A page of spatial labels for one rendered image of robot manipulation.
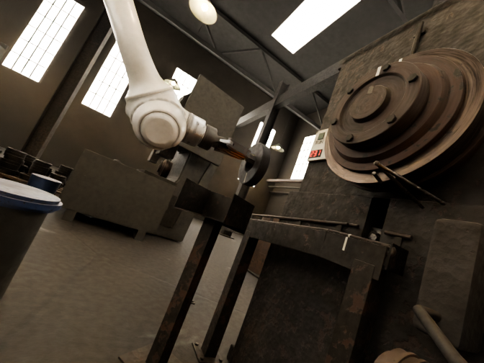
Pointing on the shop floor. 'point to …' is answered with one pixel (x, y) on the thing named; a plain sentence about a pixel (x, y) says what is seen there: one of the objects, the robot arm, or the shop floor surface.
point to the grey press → (171, 227)
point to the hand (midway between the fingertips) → (254, 160)
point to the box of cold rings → (115, 194)
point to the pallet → (14, 170)
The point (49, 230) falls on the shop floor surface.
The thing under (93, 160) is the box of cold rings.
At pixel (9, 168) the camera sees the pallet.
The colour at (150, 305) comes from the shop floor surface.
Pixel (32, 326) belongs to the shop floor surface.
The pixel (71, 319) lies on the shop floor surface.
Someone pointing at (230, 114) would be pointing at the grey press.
